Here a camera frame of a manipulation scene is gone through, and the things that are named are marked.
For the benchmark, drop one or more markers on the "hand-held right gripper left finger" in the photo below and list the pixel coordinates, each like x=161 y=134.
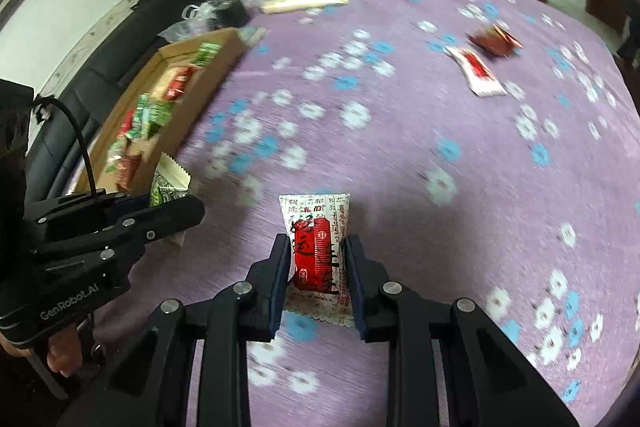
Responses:
x=280 y=287

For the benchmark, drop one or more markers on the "clear plastic bag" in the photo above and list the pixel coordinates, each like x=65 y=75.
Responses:
x=192 y=14

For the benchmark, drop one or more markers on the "white packet with red label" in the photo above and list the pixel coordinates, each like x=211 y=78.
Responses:
x=477 y=74

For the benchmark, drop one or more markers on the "black leather sofa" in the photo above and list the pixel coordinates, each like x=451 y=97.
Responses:
x=100 y=72

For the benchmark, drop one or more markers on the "brown cardboard box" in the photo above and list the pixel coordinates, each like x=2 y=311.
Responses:
x=220 y=57

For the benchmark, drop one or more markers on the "purple floral tablecloth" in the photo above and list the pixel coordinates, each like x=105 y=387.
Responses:
x=425 y=207

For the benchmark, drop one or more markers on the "black container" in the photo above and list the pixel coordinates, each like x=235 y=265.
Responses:
x=230 y=12

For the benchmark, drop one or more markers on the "white and green snack packet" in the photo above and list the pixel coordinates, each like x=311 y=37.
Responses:
x=170 y=187

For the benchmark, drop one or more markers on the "dark red snack packet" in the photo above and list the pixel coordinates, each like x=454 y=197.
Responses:
x=129 y=169
x=495 y=41

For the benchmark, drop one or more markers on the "white patterned snack packet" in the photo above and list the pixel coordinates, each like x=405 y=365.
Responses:
x=315 y=227

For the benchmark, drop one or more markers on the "dark green snack packet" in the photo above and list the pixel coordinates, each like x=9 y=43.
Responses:
x=157 y=114

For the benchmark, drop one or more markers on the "person's left hand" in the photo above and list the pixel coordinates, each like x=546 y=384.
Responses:
x=65 y=354

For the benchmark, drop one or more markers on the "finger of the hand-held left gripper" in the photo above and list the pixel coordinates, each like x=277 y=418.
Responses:
x=125 y=203
x=165 y=214

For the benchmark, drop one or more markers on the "clear bag of green candies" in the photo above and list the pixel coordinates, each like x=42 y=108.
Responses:
x=140 y=124

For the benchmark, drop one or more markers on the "cream tube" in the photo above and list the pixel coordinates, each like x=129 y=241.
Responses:
x=305 y=1

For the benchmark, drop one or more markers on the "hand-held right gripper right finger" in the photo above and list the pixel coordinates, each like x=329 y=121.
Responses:
x=356 y=287

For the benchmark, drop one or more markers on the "bright green snack packet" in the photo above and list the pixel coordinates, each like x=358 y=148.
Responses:
x=206 y=53

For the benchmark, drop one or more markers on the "beige snack bar packet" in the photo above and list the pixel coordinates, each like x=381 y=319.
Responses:
x=159 y=82

